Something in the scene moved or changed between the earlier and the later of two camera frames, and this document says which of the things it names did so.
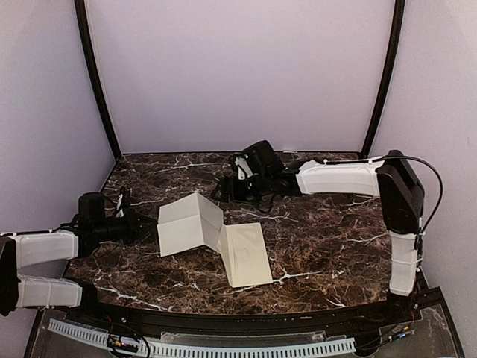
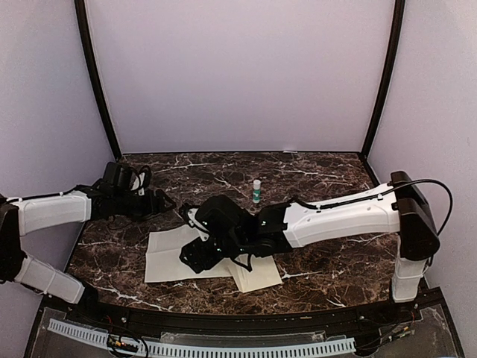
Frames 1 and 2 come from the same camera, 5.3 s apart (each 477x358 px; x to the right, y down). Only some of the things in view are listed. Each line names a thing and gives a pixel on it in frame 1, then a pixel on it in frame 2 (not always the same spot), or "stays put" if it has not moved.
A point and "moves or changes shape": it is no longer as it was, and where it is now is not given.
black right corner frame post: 391,60 stays put
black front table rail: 191,322 stays put
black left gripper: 134,231 → 150,209
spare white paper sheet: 189,221 moves or changes shape
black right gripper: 235,195 → 197,259
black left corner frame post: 89,50 stays put
